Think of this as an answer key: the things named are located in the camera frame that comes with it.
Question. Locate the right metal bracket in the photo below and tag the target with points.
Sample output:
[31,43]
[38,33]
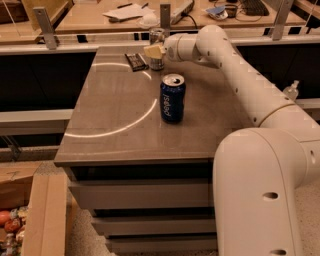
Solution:
[283,8]

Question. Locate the dark rxbar chocolate bar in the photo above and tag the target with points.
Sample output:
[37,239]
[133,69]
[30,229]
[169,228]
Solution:
[136,62]

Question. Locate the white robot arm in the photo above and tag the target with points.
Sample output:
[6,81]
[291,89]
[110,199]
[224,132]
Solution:
[256,170]

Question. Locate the blue pepsi can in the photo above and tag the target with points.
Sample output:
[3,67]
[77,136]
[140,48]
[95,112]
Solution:
[172,93]

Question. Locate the white power strip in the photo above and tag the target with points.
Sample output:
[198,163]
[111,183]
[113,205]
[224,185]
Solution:
[185,8]

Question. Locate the left metal bracket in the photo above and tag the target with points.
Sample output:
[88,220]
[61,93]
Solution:
[46,27]

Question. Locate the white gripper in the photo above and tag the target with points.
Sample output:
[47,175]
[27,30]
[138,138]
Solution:
[171,48]

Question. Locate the white paper stack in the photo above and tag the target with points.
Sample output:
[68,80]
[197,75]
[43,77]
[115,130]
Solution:
[129,11]

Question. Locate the black keyboard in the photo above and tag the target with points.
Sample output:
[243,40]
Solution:
[254,8]

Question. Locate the metal bracket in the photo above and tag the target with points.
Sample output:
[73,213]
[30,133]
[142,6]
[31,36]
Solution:
[46,27]
[165,9]
[283,8]

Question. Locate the middle metal bracket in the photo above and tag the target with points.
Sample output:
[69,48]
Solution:
[165,9]

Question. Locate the cardboard box with snacks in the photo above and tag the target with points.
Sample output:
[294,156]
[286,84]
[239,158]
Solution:
[43,189]

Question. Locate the silver redbull can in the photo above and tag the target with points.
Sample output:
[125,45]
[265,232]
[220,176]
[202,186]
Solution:
[156,36]

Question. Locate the grey drawer cabinet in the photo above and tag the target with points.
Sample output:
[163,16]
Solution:
[146,182]

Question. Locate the black pen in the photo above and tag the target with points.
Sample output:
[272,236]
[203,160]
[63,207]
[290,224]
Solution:
[124,5]

